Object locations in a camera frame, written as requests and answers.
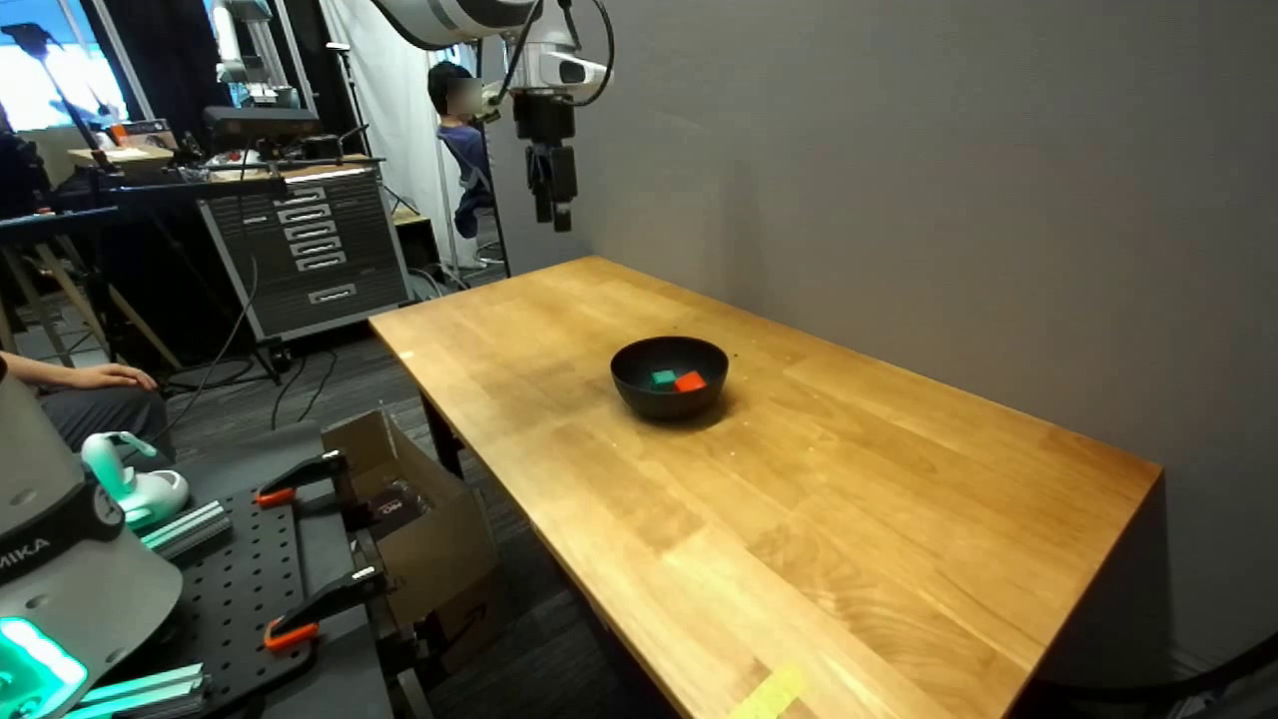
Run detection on seated person blue shirt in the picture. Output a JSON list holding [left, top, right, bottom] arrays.
[[422, 57, 511, 248]]

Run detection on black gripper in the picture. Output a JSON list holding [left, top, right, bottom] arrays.
[[507, 83, 584, 239]]

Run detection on brown cardboard box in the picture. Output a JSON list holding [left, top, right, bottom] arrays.
[[315, 408, 507, 633]]

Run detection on black drawer cabinet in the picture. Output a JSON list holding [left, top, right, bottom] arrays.
[[197, 164, 415, 349]]

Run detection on operator forearm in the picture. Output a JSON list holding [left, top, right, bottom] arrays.
[[0, 349, 83, 396]]

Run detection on white teal handheld device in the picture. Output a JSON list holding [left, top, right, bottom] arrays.
[[75, 429, 197, 541]]

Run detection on cluttered background desk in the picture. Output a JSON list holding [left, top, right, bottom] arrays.
[[0, 115, 391, 231]]

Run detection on yellow tape strip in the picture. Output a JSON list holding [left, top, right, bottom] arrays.
[[725, 668, 810, 719]]

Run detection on operator leg dark trousers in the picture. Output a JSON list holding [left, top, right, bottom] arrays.
[[34, 383, 178, 464]]

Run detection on black bowl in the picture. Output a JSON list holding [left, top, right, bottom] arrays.
[[605, 333, 734, 429]]

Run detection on black clamp orange handle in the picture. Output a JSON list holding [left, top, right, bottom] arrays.
[[255, 565, 391, 660], [252, 447, 351, 520]]

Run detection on operator hand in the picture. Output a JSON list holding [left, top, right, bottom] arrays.
[[71, 359, 165, 400]]

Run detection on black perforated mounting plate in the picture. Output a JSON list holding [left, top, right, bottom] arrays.
[[165, 481, 412, 719]]

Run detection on aluminium extrusion rail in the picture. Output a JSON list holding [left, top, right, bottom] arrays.
[[58, 660, 213, 719], [137, 500, 234, 558]]

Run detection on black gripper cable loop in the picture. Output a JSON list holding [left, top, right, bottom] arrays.
[[555, 0, 623, 114]]

